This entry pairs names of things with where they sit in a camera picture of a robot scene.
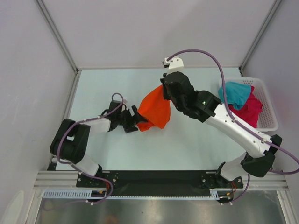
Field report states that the teal t-shirt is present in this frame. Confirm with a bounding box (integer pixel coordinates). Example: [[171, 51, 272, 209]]
[[225, 82, 251, 110]]

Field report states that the left rear frame post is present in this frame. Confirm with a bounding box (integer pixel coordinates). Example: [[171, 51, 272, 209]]
[[34, 0, 79, 73]]

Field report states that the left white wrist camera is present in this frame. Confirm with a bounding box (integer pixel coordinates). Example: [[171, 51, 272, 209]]
[[121, 99, 128, 111]]

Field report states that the frame post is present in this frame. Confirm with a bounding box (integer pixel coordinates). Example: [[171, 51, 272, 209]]
[[239, 0, 284, 75], [34, 0, 79, 73]]

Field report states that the magenta t-shirt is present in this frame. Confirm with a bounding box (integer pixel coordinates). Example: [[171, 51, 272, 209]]
[[228, 86, 263, 128]]

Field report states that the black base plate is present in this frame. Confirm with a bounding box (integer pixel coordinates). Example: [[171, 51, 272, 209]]
[[76, 169, 244, 197]]

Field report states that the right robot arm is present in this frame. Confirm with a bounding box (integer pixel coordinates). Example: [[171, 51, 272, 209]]
[[160, 71, 282, 187]]

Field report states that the white slotted cable duct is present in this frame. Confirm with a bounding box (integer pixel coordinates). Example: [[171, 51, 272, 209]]
[[43, 189, 232, 200]]

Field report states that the white plastic basket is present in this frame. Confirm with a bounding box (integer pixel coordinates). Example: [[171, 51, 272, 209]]
[[225, 77, 278, 133]]

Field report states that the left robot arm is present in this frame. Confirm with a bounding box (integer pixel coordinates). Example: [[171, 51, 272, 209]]
[[50, 101, 147, 187]]

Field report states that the orange t-shirt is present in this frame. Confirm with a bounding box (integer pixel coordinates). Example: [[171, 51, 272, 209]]
[[137, 85, 171, 132]]

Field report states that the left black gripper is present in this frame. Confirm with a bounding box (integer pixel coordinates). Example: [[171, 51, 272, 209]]
[[116, 105, 148, 133]]

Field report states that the aluminium frame rail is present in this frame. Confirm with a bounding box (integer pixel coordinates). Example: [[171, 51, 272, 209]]
[[34, 170, 289, 191]]

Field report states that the right rear frame post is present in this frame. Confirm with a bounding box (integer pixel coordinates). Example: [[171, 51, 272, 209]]
[[239, 0, 284, 75]]

